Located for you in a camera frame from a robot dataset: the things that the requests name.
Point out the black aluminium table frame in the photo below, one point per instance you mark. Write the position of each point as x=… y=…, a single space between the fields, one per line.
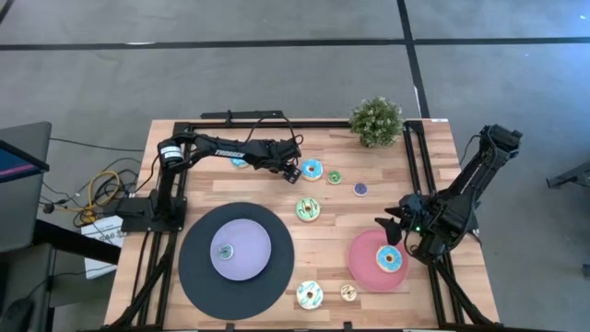
x=276 y=124

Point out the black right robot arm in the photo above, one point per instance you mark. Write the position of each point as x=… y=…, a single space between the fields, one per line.
x=465 y=193

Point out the small teal iced donut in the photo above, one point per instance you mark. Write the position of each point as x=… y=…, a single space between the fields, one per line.
x=221 y=251

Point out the small white brown-drizzled donut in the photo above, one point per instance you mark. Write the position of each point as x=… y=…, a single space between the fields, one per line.
x=343 y=292

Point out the small purple iced donut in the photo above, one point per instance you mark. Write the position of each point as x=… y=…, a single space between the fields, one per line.
x=357 y=189

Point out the large blue iced donut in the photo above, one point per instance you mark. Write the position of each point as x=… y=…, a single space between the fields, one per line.
x=238 y=162
x=382 y=253
x=306 y=164

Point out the large white iced donut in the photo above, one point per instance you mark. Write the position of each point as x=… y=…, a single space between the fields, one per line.
x=302 y=288

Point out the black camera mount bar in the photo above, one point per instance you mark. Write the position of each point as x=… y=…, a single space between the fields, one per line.
x=239 y=114

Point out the white printed paper sheet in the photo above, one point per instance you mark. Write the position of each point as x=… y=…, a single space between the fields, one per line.
x=101 y=235

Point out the dark monitor with blue screen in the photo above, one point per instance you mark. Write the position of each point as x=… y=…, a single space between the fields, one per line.
x=14 y=166

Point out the black desk beam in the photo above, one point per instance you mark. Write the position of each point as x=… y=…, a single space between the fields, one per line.
x=69 y=240

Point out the large green iced donut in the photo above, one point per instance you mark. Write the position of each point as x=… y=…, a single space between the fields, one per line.
x=300 y=209

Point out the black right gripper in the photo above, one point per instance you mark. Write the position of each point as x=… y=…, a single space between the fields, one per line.
x=415 y=214

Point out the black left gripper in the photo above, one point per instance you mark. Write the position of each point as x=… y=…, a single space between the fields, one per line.
x=283 y=152

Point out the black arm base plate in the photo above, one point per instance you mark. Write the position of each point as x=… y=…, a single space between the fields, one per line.
x=133 y=221

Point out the lavender plate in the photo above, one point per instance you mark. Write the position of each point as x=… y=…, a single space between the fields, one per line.
x=249 y=249

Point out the small green iced donut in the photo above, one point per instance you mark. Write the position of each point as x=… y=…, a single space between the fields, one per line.
x=330 y=177

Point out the dark round woven placemat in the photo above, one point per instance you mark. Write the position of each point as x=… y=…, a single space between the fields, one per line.
x=193 y=276

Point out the pink plate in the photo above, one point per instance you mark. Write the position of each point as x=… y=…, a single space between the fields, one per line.
x=362 y=263

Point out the potted green plant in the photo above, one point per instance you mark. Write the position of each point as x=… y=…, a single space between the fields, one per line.
x=375 y=122

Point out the black stand leg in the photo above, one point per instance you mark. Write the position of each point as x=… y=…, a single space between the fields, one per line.
x=571 y=177

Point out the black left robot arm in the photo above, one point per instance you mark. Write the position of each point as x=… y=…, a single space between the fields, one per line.
x=221 y=150

